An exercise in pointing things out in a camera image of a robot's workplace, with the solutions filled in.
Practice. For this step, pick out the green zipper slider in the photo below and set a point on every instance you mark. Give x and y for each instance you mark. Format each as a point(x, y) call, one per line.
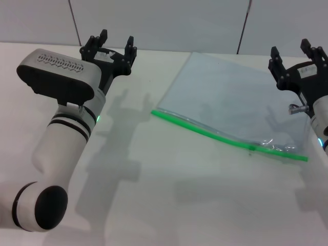
point(252, 148)

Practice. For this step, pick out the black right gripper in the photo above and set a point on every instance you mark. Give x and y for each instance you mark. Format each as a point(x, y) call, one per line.
point(312, 82)

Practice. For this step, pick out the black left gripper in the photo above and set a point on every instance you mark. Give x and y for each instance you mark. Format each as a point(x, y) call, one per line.
point(110, 64)

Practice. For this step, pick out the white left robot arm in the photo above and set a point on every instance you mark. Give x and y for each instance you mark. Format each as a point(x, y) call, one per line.
point(64, 143)

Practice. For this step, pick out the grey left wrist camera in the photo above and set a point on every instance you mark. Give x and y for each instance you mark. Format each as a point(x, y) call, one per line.
point(59, 74)

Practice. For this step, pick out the clear green-zip document bag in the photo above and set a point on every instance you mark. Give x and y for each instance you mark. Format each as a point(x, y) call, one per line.
point(220, 97)

